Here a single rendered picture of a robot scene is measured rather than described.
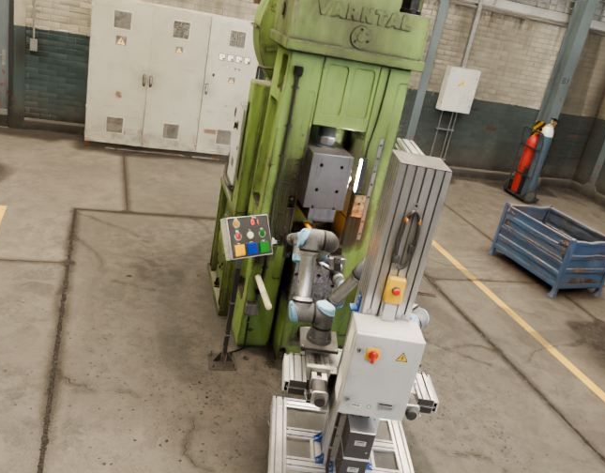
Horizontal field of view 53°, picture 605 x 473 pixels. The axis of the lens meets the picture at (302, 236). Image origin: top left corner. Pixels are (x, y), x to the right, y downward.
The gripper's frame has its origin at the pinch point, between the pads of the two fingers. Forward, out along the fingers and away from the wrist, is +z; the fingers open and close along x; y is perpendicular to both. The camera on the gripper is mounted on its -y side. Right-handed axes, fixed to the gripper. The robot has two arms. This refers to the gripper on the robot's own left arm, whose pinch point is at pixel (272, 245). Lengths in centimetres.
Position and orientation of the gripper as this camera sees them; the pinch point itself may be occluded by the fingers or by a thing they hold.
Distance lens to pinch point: 410.1
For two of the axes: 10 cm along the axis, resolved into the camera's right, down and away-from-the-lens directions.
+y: -1.5, -9.9, 0.2
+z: -6.3, 1.1, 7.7
